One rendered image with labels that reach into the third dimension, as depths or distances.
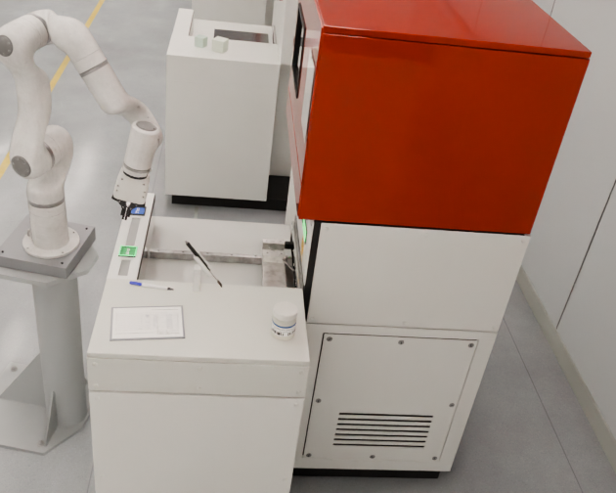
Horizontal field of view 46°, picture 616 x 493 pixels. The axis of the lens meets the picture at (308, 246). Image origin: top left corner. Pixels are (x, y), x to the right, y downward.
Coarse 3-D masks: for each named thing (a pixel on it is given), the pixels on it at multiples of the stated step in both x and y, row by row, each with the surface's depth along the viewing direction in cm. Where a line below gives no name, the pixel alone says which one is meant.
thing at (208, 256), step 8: (152, 248) 263; (152, 256) 263; (160, 256) 263; (168, 256) 264; (176, 256) 264; (184, 256) 264; (192, 256) 264; (208, 256) 265; (216, 256) 265; (224, 256) 265; (232, 256) 265; (240, 256) 266; (248, 256) 266; (256, 256) 267
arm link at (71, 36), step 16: (48, 16) 209; (64, 16) 205; (48, 32) 212; (64, 32) 202; (80, 32) 203; (64, 48) 204; (80, 48) 203; (96, 48) 206; (80, 64) 205; (96, 64) 206
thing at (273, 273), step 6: (264, 264) 258; (270, 264) 259; (276, 264) 259; (282, 264) 260; (264, 270) 255; (270, 270) 256; (276, 270) 256; (282, 270) 257; (264, 276) 252; (270, 276) 253; (276, 276) 253; (282, 276) 254; (264, 282) 250; (270, 282) 250; (276, 282) 250; (282, 282) 251
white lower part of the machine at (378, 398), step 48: (336, 336) 248; (384, 336) 249; (432, 336) 251; (480, 336) 252; (336, 384) 260; (384, 384) 262; (432, 384) 264; (336, 432) 275; (384, 432) 276; (432, 432) 278
